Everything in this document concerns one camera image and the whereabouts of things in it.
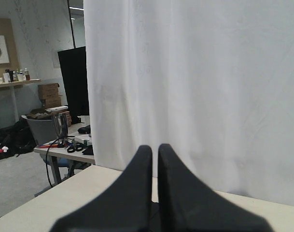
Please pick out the black monitor screen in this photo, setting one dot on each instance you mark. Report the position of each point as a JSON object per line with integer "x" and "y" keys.
{"x": 74, "y": 74}

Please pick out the grey plastic bin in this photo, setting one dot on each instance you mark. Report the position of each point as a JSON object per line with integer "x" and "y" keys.
{"x": 43, "y": 131}

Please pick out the framed wall picture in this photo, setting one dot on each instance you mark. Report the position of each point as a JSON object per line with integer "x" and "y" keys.
{"x": 8, "y": 53}

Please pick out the wooden wall shelf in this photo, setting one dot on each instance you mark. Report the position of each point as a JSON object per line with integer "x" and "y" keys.
{"x": 11, "y": 86}

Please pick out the stacked cardboard boxes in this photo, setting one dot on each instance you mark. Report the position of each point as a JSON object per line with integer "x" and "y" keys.
{"x": 51, "y": 100}

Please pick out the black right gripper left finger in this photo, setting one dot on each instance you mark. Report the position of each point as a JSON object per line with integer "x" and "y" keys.
{"x": 125, "y": 206}

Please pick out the black scissors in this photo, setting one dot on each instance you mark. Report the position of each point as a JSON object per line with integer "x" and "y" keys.
{"x": 75, "y": 147}

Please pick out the white small box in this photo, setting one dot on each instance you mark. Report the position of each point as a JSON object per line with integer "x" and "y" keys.
{"x": 84, "y": 139}

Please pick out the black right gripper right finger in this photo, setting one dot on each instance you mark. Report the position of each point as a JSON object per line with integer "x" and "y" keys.
{"x": 186, "y": 204}

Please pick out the white backdrop curtain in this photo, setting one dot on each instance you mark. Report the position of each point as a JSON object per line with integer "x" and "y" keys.
{"x": 212, "y": 78}

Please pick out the black bag on floor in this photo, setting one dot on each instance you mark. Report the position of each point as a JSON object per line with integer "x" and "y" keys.
{"x": 16, "y": 139}

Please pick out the white side desk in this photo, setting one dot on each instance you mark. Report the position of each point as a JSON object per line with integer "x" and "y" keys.
{"x": 60, "y": 165}

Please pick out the bottles on shelf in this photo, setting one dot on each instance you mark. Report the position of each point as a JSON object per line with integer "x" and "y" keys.
{"x": 15, "y": 76}

